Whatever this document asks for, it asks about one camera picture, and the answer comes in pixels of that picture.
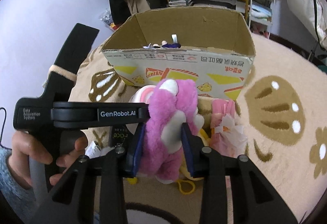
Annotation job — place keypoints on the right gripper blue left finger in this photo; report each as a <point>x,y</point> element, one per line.
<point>134,153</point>

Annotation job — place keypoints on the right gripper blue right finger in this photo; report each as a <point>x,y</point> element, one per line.
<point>192,146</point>

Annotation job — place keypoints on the pink packaged cloth bundle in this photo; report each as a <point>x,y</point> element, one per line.
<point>227,134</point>

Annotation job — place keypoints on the black tissue pack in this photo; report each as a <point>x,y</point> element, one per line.
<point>119,136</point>

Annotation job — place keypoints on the yellow plush dog toy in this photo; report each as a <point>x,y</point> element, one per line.
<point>186,183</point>

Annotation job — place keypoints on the person's left hand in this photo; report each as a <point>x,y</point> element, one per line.
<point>25,146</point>

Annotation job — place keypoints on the white paper hang tag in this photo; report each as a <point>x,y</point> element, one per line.
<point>93,150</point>

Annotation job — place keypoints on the pink white striped plush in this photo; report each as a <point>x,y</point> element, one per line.
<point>143,95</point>

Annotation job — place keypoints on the light blue fuzzy sleeve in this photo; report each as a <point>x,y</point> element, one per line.
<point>21,201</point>

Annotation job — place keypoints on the cardboard box with yellow print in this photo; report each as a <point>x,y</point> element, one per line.
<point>217,50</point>

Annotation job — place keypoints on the beige brown patterned rug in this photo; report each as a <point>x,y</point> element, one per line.
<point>282,108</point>

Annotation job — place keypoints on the dark purple plush toy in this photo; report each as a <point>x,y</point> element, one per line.
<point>167,45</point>

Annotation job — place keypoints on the plastic bag of snacks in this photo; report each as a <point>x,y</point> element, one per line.
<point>106,18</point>

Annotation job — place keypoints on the black hanging garment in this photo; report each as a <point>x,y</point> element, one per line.
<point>120,11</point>

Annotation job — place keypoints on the white metal trolley cart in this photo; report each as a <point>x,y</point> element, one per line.
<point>260,19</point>

